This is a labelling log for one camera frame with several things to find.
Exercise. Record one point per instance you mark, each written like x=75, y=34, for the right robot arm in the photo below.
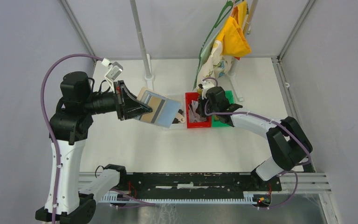
x=288, y=144

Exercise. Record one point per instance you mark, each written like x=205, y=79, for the tan leather card holder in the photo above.
x=164, y=108

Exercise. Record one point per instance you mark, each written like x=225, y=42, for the white cards in red bin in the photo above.
x=193, y=116

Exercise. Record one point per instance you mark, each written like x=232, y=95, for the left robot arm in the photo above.
x=68, y=130

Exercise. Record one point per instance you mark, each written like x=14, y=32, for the white stand pole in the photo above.
x=149, y=77

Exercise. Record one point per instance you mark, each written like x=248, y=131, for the white cable duct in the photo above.
x=113, y=197

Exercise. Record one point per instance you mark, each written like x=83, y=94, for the patterned white cloth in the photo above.
x=213, y=63

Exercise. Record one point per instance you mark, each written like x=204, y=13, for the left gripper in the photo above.
x=131, y=107

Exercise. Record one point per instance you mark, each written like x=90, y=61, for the green plastic bin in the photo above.
x=215, y=121

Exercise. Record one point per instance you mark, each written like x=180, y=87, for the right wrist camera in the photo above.
x=204, y=86

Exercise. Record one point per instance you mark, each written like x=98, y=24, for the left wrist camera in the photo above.
x=114, y=70

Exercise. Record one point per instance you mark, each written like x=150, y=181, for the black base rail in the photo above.
x=231, y=185

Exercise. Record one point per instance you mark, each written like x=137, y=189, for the yellow cloth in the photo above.
x=234, y=41

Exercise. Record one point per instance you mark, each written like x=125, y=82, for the black object in tray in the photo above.
x=179, y=117

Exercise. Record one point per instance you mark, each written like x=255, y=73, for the red plastic bin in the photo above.
x=189, y=96

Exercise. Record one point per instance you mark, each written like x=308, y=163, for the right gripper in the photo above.
x=200, y=109

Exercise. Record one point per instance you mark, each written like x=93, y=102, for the green clothes hanger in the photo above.
x=225, y=11

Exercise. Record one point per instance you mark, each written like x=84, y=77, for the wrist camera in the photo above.
x=204, y=86
x=114, y=70

